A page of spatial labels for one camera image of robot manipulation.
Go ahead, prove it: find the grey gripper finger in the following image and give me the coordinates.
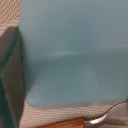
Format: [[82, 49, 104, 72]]
[[0, 27, 25, 128]]

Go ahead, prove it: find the light blue milk carton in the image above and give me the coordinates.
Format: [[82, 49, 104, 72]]
[[19, 0, 128, 107]]

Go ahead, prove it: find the wooden handled toy fork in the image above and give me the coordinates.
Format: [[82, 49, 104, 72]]
[[37, 99, 128, 128]]

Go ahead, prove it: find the beige woven placemat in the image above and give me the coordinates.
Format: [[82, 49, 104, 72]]
[[0, 0, 128, 128]]

